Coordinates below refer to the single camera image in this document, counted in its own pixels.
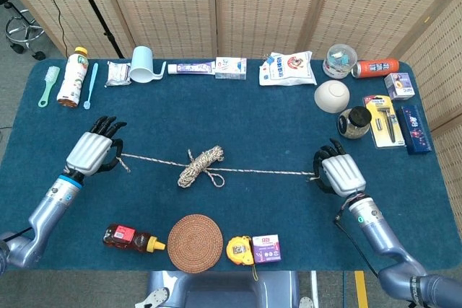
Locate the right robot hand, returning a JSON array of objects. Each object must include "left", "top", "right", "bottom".
[{"left": 312, "top": 138, "right": 367, "bottom": 197}]

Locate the white drink bottle yellow cap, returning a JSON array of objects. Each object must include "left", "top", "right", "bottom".
[{"left": 56, "top": 46, "right": 90, "bottom": 109}]

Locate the razor in yellow blister pack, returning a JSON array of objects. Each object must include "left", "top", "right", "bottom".
[{"left": 362, "top": 94, "right": 406, "bottom": 149}]

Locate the beige braided rope bundle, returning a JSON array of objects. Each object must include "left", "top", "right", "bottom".
[{"left": 117, "top": 144, "right": 321, "bottom": 189}]

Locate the orange drink can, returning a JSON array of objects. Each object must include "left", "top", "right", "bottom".
[{"left": 351, "top": 58, "right": 401, "bottom": 79}]

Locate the glass jar black lid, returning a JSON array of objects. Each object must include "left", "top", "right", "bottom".
[{"left": 336, "top": 105, "right": 373, "bottom": 141}]

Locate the honey bottle yellow nozzle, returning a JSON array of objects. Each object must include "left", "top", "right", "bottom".
[{"left": 102, "top": 224, "right": 167, "bottom": 254}]

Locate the blue table mat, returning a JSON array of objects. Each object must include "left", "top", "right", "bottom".
[{"left": 0, "top": 58, "right": 462, "bottom": 273}]

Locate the round woven rattan coaster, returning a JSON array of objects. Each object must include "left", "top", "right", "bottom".
[{"left": 167, "top": 214, "right": 225, "bottom": 274}]

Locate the white purple toothpaste tube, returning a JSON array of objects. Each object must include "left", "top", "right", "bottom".
[{"left": 167, "top": 61, "right": 217, "bottom": 76}]

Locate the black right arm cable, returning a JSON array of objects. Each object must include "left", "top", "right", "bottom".
[{"left": 334, "top": 199, "right": 380, "bottom": 280}]

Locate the white printed powder bag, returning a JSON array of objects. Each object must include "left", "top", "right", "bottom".
[{"left": 258, "top": 50, "right": 318, "bottom": 87}]

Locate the small purple white box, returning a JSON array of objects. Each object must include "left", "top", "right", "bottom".
[{"left": 383, "top": 72, "right": 416, "bottom": 102}]

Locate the green plastic brush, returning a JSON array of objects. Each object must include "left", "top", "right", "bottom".
[{"left": 38, "top": 65, "right": 61, "bottom": 108}]

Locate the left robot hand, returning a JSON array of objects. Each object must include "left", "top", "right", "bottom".
[{"left": 65, "top": 115, "right": 128, "bottom": 177}]

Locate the thin black hanging cable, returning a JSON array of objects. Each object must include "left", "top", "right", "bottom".
[{"left": 35, "top": 0, "right": 69, "bottom": 58}]

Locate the cream ceramic bowl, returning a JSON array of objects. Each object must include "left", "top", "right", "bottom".
[{"left": 313, "top": 79, "right": 351, "bottom": 113}]

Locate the light blue toothbrush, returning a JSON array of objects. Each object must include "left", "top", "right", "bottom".
[{"left": 83, "top": 62, "right": 100, "bottom": 110}]

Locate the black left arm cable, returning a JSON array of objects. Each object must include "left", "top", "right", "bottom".
[{"left": 0, "top": 226, "right": 33, "bottom": 242}]

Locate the white blue carton box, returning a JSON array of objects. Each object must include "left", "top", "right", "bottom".
[{"left": 214, "top": 56, "right": 248, "bottom": 81}]

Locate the dark blue long box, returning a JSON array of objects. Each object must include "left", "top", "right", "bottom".
[{"left": 395, "top": 104, "right": 433, "bottom": 156}]

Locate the clear plastic jar of clips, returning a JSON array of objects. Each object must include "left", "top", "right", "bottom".
[{"left": 322, "top": 43, "right": 358, "bottom": 80}]

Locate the chrome base office stool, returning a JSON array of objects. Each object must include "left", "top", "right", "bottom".
[{"left": 0, "top": 0, "right": 47, "bottom": 61}]

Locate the purple soap box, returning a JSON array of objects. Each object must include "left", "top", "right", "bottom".
[{"left": 251, "top": 234, "right": 282, "bottom": 265}]

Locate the yellow tape measure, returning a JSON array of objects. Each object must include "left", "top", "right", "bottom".
[{"left": 225, "top": 235, "right": 259, "bottom": 281}]

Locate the blue grey robot torso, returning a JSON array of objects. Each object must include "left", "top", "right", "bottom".
[{"left": 146, "top": 270, "right": 300, "bottom": 308}]

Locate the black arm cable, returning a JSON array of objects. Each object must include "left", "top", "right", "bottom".
[
  {"left": 334, "top": 199, "right": 380, "bottom": 280},
  {"left": 0, "top": 226, "right": 33, "bottom": 242}
]

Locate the light blue handled cup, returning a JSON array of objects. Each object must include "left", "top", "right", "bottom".
[{"left": 128, "top": 45, "right": 167, "bottom": 83}]

